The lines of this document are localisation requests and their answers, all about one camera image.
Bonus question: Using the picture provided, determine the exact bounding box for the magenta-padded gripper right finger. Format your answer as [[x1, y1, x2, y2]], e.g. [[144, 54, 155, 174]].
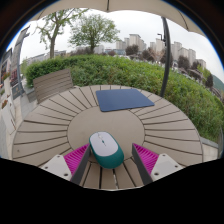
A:
[[131, 142, 185, 186]]

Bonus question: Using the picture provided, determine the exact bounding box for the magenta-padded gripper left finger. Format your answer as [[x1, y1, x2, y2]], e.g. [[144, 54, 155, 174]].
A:
[[40, 143, 92, 186]]

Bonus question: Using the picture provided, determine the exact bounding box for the white and green computer mouse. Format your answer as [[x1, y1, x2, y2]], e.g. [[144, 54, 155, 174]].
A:
[[88, 131, 125, 170]]

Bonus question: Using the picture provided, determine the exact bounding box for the dark blue mouse pad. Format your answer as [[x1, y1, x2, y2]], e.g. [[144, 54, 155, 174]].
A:
[[95, 88, 156, 113]]

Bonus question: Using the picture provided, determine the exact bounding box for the slatted beige outdoor chair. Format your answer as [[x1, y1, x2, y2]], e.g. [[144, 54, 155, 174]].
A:
[[32, 68, 75, 105]]

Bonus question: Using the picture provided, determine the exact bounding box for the dark curved parasol pole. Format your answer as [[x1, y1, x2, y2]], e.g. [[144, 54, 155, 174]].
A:
[[156, 16, 173, 99]]

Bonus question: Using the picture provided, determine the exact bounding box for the group of high-rise buildings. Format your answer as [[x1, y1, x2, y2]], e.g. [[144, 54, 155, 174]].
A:
[[114, 33, 208, 70]]

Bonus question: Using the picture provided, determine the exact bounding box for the round-crowned tree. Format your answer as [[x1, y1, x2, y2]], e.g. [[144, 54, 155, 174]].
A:
[[68, 13, 121, 54]]

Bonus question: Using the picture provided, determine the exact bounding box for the thin-crowned tree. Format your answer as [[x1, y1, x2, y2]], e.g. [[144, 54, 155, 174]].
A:
[[33, 8, 89, 60]]

